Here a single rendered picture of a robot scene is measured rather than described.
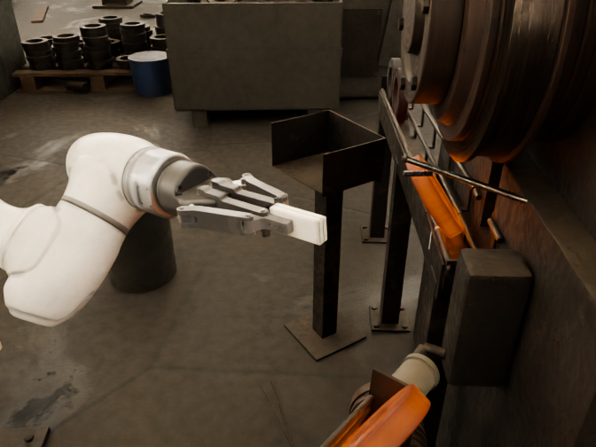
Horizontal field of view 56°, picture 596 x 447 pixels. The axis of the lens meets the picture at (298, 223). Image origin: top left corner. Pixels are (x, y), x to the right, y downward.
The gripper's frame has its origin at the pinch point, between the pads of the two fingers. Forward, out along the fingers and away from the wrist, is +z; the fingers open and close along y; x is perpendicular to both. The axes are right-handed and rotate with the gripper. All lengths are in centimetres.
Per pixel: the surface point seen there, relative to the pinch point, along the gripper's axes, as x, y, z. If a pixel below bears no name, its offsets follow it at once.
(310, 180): -32, -69, -51
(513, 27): 16.8, -29.7, 12.0
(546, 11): 18.2, -33.1, 14.8
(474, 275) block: -18.2, -26.6, 11.2
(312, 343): -92, -68, -54
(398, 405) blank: -20.3, 0.3, 13.2
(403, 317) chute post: -93, -98, -37
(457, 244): -31, -54, -2
